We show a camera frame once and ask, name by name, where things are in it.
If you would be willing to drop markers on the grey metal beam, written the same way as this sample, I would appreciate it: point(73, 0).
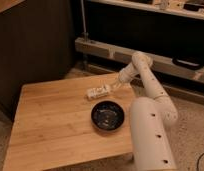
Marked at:
point(160, 63)

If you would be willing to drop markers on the black handle on beam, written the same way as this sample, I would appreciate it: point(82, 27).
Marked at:
point(186, 64)

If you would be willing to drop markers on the white plastic bottle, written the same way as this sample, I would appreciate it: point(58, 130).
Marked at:
point(98, 92)

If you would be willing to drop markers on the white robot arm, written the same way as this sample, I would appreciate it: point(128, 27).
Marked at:
point(149, 116)

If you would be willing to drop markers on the black ceramic bowl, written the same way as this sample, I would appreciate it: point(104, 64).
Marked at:
point(107, 116)

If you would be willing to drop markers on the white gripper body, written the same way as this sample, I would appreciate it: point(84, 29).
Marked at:
point(126, 75)

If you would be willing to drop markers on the upper wooden shelf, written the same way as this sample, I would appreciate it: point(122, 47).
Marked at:
point(152, 8)

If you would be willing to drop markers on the wooden table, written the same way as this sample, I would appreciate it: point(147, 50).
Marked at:
point(53, 128)

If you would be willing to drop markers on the metal vertical pole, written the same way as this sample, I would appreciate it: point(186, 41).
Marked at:
point(85, 32)

